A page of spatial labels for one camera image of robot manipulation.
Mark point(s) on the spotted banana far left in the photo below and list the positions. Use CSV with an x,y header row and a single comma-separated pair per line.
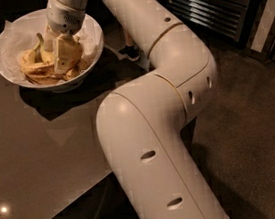
x,y
29,56

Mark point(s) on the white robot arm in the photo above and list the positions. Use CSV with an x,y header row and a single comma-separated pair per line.
x,y
139,123

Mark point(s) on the black sneaker of person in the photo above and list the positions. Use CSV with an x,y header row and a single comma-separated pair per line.
x,y
130,53

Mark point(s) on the white ceramic bowl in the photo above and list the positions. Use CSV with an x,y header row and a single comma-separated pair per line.
x,y
8,74

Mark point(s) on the white paper bowl liner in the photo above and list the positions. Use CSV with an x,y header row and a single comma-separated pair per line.
x,y
13,37

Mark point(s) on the large curved yellow banana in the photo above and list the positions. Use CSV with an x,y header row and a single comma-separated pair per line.
x,y
76,57

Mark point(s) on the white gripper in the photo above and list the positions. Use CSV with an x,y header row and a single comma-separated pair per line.
x,y
63,19

